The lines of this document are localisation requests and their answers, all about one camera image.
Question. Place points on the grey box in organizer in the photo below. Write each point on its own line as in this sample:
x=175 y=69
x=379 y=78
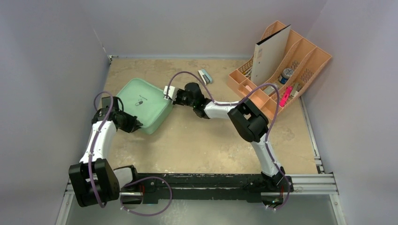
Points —
x=269 y=90

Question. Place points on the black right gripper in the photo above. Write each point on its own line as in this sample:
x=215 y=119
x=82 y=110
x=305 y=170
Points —
x=179 y=96

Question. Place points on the blue white stapler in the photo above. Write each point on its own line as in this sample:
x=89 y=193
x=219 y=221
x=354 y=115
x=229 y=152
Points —
x=205 y=76

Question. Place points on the white folder in organizer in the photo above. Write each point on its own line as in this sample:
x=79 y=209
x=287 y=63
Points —
x=269 y=53

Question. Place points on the pink desk organizer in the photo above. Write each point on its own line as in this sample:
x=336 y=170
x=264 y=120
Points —
x=283 y=66

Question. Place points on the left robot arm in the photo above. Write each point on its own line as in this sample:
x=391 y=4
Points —
x=93 y=180

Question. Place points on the pink eraser in organizer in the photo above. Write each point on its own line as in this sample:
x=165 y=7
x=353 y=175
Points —
x=247 y=90

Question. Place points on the mint green storage case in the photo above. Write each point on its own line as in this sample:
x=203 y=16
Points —
x=146 y=102

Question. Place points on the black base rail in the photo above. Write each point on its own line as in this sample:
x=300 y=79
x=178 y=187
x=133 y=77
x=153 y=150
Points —
x=252 y=188

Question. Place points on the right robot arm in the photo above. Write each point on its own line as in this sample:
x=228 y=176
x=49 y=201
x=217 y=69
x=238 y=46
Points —
x=249 y=121

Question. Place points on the pink marker in organizer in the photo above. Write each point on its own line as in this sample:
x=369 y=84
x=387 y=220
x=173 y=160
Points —
x=286 y=96

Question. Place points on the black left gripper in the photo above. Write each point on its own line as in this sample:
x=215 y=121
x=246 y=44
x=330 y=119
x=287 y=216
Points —
x=133 y=125

